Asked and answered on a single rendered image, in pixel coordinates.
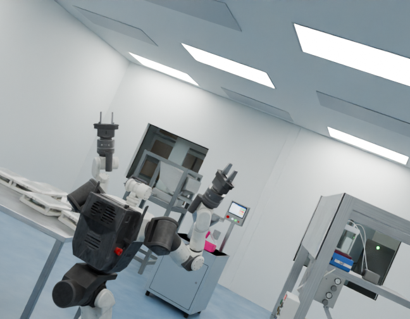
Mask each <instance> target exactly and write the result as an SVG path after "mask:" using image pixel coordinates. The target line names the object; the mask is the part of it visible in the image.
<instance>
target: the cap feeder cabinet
mask: <svg viewBox="0 0 410 319"><path fill-rule="evenodd" d="M177 234H178V235H179V236H180V238H181V239H182V240H183V242H184V244H188V243H190V239H188V238H187V234H185V233H177ZM202 257H203V258H204V263H203V265H202V266H201V268H200V269H198V270H196V271H193V270H192V271H190V272H188V271H187V270H186V269H185V268H180V267H179V266H177V265H176V264H175V263H174V261H173V260H172V259H171V258H170V256H169V255H164V256H158V258H157V260H156V263H155V265H154V267H153V269H152V272H151V274H150V276H149V278H148V280H147V283H146V285H145V287H144V288H145V290H147V291H146V295H147V296H149V294H150V292H151V293H153V294H154V295H156V296H158V297H160V298H161V299H163V300H165V301H167V302H168V303H170V304H172V305H174V306H175V307H177V308H179V309H180V310H182V311H184V312H185V314H184V318H188V315H191V314H194V313H201V311H202V310H205V309H206V307H207V305H208V303H209V300H210V299H211V296H212V294H213V292H214V289H215V287H216V285H217V283H218V281H219V279H220V276H221V274H222V271H223V269H224V267H225V265H226V263H227V261H228V258H229V257H230V256H229V255H227V254H225V253H223V252H222V253H221V252H219V250H217V249H215V250H214V252H213V253H210V252H208V251H207V250H205V249H203V252H202Z"/></svg>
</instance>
